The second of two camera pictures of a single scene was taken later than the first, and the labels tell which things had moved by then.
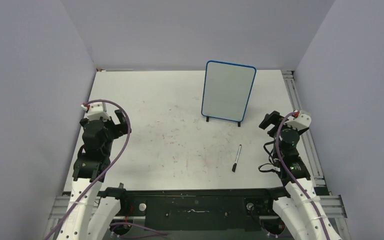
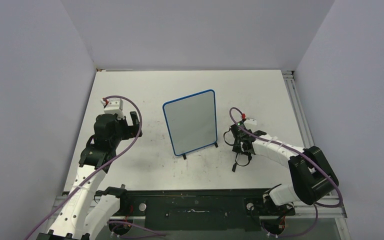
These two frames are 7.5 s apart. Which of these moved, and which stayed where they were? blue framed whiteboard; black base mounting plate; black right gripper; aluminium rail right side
Moved: blue framed whiteboard; black right gripper
Stayed: black base mounting plate; aluminium rail right side
